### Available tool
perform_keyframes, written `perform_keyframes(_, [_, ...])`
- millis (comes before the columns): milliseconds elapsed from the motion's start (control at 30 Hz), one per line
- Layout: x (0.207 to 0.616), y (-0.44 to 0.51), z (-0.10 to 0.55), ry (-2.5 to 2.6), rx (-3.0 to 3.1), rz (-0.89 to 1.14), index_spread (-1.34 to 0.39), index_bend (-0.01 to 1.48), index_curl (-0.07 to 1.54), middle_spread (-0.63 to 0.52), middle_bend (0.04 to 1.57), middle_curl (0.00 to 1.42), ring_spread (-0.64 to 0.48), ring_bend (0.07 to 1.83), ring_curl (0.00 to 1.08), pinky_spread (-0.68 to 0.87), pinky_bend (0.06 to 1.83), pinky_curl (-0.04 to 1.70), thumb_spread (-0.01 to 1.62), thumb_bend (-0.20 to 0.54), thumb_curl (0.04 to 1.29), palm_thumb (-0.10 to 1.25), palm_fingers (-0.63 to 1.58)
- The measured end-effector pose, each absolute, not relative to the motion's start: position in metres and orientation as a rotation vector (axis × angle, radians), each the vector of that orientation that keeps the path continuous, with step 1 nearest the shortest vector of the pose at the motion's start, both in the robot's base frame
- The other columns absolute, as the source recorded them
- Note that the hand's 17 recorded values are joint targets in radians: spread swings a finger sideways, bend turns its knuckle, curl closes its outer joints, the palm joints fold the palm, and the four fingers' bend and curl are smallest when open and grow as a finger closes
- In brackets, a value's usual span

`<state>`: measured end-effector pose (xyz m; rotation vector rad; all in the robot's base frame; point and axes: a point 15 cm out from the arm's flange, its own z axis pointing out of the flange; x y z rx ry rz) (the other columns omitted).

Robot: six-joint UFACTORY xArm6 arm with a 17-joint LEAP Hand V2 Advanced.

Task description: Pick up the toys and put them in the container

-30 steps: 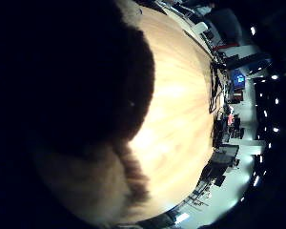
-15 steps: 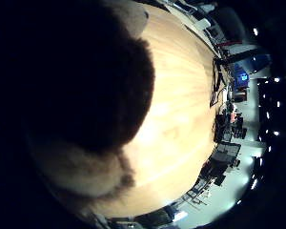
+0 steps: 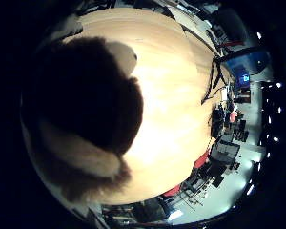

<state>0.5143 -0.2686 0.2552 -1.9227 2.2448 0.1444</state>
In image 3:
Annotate large red office chair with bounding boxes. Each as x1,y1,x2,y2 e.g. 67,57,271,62
193,150,212,170

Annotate brown plush toy animal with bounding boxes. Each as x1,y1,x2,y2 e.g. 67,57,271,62
21,36,145,203

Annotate black mesh office chair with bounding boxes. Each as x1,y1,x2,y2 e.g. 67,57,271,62
210,135,241,166

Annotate blue partition screen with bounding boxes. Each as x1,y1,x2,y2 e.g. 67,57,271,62
216,47,272,77

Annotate black tripod stand legs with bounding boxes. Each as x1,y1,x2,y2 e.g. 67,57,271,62
200,57,230,106

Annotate lit computer monitor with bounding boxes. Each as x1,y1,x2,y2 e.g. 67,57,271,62
239,73,252,85

